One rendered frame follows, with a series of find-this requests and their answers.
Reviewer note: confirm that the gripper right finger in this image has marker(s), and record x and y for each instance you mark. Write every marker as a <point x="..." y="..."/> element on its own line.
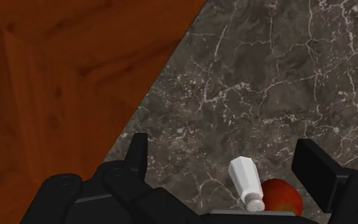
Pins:
<point x="327" y="173"/>

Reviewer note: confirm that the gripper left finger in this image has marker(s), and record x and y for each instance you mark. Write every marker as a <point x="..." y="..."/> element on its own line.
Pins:
<point x="116" y="192"/>

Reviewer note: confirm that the red apple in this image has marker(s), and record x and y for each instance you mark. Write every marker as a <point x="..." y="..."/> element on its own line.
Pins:
<point x="282" y="197"/>

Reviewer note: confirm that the white salt shaker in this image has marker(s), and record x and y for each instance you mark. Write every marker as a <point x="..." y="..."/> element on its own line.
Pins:
<point x="247" y="183"/>

